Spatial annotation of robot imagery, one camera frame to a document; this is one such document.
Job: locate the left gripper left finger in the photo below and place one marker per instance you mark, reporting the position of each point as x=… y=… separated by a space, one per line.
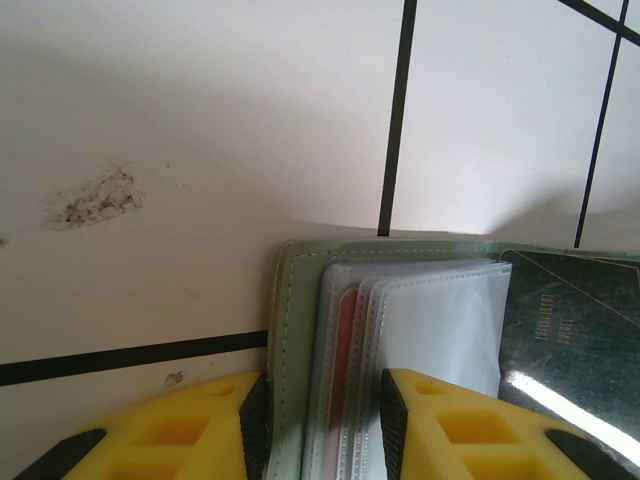
x=175 y=440

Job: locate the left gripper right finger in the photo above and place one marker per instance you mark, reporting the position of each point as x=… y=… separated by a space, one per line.
x=475 y=440

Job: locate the black credit card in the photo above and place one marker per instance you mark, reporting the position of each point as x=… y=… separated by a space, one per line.
x=560 y=325

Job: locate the red credit card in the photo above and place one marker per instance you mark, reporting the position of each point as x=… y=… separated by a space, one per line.
x=345 y=350

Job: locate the green card holder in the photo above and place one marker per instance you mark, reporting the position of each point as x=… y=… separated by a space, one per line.
x=295 y=325

